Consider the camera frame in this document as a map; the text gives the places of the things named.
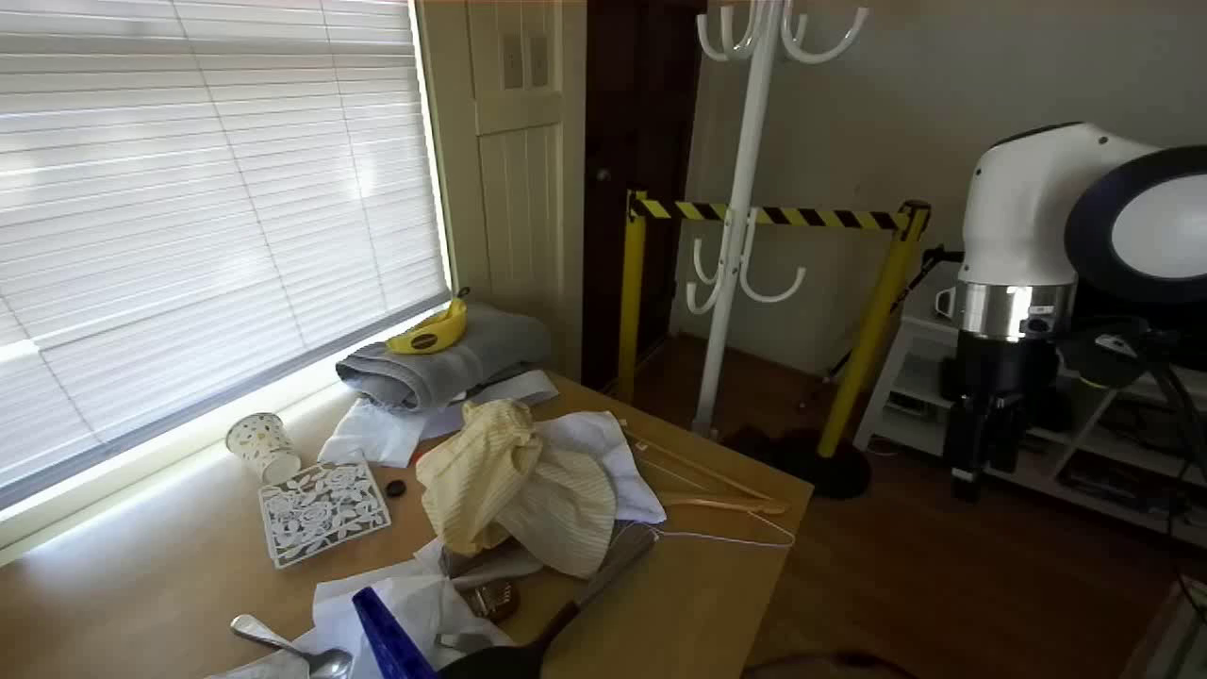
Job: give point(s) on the crumpled white plastic bag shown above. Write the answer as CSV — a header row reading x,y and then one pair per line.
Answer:
x,y
429,604

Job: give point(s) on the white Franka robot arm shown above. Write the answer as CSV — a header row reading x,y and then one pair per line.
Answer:
x,y
1030,202

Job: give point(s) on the yellow banana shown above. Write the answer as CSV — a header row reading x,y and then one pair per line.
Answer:
x,y
436,334

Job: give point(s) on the small dark round item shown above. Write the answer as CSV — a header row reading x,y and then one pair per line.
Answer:
x,y
397,487

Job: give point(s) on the wide white window blinds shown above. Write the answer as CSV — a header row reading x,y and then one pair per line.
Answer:
x,y
191,191

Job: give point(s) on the folded gray towel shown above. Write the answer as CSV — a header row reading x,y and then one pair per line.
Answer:
x,y
494,346

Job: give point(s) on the crumpled white cloth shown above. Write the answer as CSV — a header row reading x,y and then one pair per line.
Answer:
x,y
608,454

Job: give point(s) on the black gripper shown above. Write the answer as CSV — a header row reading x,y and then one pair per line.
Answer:
x,y
994,390

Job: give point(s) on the flat white paper cloth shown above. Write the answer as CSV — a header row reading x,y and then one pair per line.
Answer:
x,y
373,435

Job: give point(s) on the yellow black striped barrier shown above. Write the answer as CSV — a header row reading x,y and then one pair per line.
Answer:
x,y
881,316

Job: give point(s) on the silver metal spoon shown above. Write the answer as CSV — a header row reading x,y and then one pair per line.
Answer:
x,y
260,627

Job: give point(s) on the white low shelf unit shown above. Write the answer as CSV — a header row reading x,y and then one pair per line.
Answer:
x,y
907,403

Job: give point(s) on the patterned square tray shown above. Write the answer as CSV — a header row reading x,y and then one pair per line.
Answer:
x,y
321,510

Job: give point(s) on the white coat stand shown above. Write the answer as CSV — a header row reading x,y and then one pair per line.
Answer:
x,y
741,191

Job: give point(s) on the dark brown door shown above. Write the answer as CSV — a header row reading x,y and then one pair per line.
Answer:
x,y
636,127

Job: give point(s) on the cream panelled door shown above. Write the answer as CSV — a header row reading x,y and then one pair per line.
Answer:
x,y
516,191

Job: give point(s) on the patterned white cup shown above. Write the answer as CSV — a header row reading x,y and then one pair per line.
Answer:
x,y
262,438

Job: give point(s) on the crumpled pale yellow cloth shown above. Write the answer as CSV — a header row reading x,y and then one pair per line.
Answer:
x,y
494,486

